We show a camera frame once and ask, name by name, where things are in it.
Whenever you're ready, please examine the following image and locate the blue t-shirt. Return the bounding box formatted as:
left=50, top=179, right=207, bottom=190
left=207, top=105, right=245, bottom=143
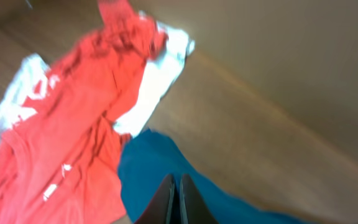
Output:
left=117, top=129, right=323, bottom=224

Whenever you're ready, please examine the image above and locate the red t-shirt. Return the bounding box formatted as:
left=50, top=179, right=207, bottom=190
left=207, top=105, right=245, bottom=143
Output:
left=0, top=1, right=167, bottom=223

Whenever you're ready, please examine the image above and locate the white t-shirt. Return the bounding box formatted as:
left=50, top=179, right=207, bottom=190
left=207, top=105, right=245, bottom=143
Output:
left=0, top=22, right=195, bottom=140

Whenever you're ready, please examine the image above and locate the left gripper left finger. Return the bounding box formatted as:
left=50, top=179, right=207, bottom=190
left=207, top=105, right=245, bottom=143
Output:
left=135, top=174, right=175, bottom=224

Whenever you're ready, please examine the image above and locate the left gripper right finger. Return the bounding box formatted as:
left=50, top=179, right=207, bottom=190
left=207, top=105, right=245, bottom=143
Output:
left=180, top=174, right=218, bottom=224

